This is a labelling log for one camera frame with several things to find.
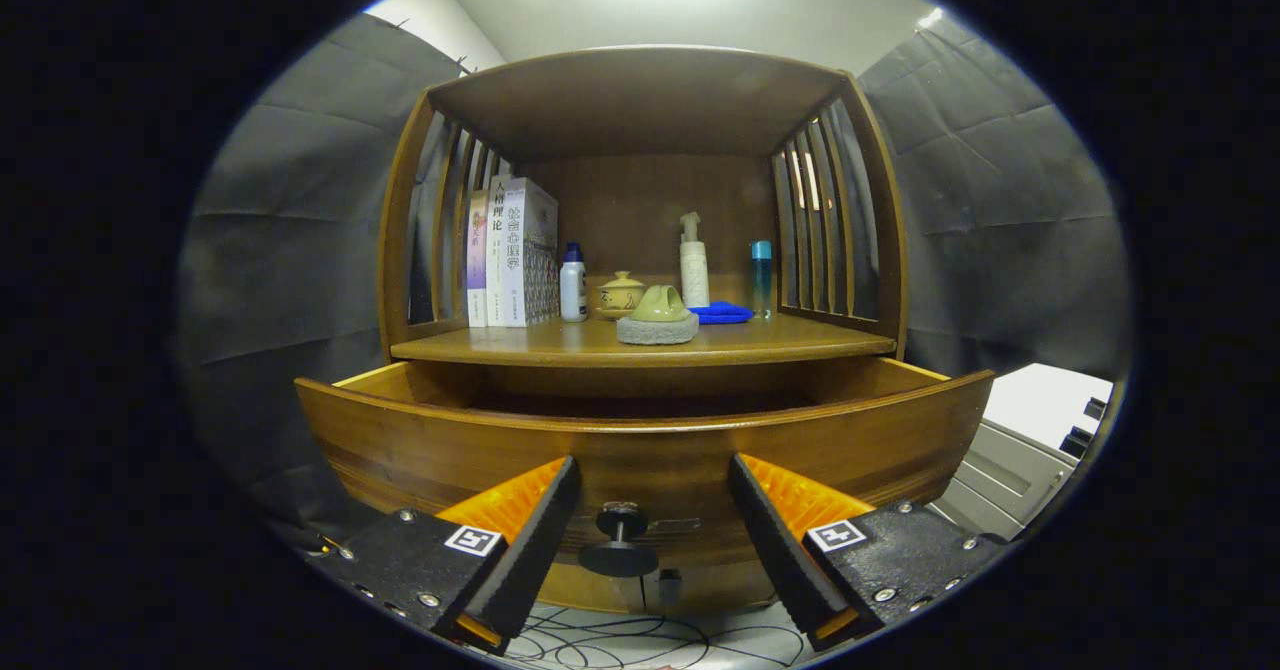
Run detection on brown wooden cabinet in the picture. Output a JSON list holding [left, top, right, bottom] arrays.
[[295, 45, 996, 616]]

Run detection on wooden countertop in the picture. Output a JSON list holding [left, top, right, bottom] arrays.
[[390, 312, 898, 368]]

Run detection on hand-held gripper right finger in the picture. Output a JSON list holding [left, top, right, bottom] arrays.
[[727, 453, 1006, 653]]

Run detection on plain white book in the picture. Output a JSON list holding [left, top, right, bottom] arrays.
[[485, 175, 514, 328]]

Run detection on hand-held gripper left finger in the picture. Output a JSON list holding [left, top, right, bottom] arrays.
[[313, 455, 583, 657]]

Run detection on clear blue bottle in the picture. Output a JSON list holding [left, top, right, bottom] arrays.
[[751, 241, 774, 318]]

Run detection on white pump bottle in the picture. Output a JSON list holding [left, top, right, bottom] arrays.
[[679, 212, 711, 308]]

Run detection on black floor cables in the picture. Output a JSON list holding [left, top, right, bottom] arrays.
[[505, 605, 806, 669]]

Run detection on green handled grey brush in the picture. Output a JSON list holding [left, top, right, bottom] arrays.
[[616, 285, 700, 346]]

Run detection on yellow lidded teacup with saucer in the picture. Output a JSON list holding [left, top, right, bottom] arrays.
[[597, 271, 647, 321]]

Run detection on wooden drawer with black knob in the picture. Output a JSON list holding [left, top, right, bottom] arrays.
[[295, 355, 996, 616]]

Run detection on white patterned book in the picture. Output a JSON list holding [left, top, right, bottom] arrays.
[[503, 178, 561, 328]]

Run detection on purple book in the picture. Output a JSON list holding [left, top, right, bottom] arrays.
[[466, 190, 491, 328]]

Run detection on white bottle with blue cap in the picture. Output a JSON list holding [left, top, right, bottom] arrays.
[[559, 242, 589, 323]]

